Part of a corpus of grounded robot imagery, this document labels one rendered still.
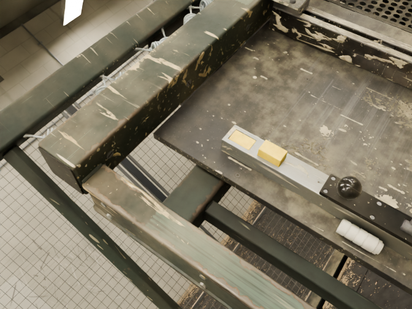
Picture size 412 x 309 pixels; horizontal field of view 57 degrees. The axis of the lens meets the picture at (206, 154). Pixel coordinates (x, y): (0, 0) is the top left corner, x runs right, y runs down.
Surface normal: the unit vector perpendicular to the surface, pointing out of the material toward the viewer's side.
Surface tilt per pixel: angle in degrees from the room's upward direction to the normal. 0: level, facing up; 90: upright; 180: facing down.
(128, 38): 90
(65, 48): 90
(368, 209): 60
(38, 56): 90
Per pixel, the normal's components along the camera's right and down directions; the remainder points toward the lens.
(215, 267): 0.01, -0.58
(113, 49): 0.42, -0.25
